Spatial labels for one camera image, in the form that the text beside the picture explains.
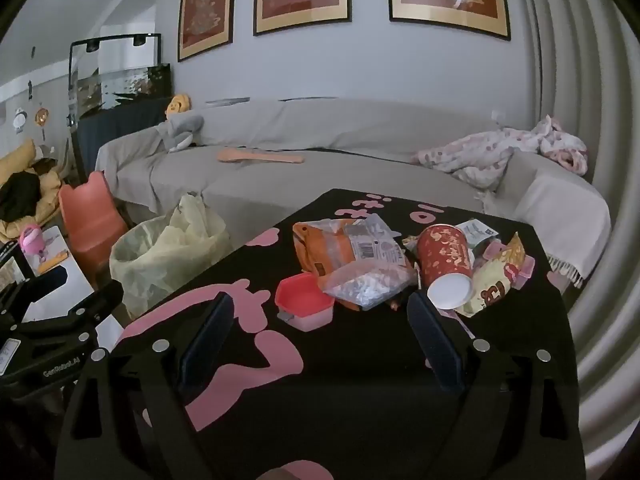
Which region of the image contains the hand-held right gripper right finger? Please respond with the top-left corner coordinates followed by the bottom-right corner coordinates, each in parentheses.
top-left (406, 290), bottom-right (586, 480)

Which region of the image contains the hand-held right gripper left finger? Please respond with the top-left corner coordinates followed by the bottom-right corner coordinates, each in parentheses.
top-left (54, 291), bottom-right (236, 480)

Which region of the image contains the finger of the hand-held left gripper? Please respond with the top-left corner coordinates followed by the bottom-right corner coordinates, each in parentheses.
top-left (12, 265), bottom-right (69, 306)
top-left (25, 280), bottom-right (125, 335)

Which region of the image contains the trash bin with yellow bag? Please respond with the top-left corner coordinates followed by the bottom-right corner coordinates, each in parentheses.
top-left (109, 192), bottom-right (233, 321)

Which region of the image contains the yellow snack wrapper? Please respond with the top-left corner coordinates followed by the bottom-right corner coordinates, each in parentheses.
top-left (457, 232), bottom-right (526, 318)

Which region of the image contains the red paper cup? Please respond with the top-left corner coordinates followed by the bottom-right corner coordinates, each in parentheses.
top-left (416, 223), bottom-right (475, 311)

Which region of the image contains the clear plastic bag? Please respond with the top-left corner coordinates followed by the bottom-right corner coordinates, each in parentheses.
top-left (317, 260), bottom-right (418, 311)

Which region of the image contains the orange snack bag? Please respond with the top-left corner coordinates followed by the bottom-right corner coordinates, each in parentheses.
top-left (291, 212), bottom-right (416, 281)

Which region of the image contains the small orange tool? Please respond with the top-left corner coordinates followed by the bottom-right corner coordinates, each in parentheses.
top-left (37, 250), bottom-right (71, 273)

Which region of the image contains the white low table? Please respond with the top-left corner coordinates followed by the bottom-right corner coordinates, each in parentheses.
top-left (20, 225), bottom-right (126, 356)

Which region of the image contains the pink toy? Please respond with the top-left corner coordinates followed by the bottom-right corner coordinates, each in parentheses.
top-left (18, 225), bottom-right (46, 256)

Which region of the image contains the orange child chair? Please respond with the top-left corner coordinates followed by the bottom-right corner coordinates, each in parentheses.
top-left (58, 171), bottom-right (130, 281)

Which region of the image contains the black and pink tablecloth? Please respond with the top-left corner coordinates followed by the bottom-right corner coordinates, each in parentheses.
top-left (112, 188), bottom-right (573, 480)

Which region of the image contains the black clothing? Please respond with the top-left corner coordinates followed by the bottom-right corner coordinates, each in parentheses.
top-left (0, 170), bottom-right (41, 223)

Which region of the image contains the yellow beanbag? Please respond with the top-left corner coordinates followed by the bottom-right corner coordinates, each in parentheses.
top-left (0, 140), bottom-right (63, 243)

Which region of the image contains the pink container with red rim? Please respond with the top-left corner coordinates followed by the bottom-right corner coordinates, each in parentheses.
top-left (275, 272), bottom-right (335, 332)

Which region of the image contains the small pink basket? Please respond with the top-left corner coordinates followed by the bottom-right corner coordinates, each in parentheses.
top-left (480, 240), bottom-right (536, 291)

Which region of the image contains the dark fish tank cabinet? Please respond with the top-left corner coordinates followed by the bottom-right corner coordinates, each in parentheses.
top-left (75, 97), bottom-right (173, 181)

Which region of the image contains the white fringed throw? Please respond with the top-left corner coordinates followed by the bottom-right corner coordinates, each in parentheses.
top-left (482, 155), bottom-right (612, 288)

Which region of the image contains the grey plush toy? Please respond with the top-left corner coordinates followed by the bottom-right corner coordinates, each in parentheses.
top-left (155, 112), bottom-right (206, 153)

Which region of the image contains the grey covered sofa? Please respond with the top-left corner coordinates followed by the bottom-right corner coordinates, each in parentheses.
top-left (95, 97), bottom-right (611, 286)

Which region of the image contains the pink floral blanket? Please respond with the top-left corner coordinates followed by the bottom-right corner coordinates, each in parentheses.
top-left (412, 115), bottom-right (588, 191)

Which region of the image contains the glass fish tank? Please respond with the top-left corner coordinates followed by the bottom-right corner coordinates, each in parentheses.
top-left (68, 33), bottom-right (173, 116)

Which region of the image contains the yellow plush toy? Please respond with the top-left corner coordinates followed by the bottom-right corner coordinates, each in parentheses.
top-left (166, 92), bottom-right (191, 121)

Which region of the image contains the grey curtain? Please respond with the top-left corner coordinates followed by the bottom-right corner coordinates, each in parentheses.
top-left (510, 0), bottom-right (640, 471)

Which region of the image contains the narrow red framed painting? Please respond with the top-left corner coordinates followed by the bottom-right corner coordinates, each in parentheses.
top-left (177, 0), bottom-right (237, 62)

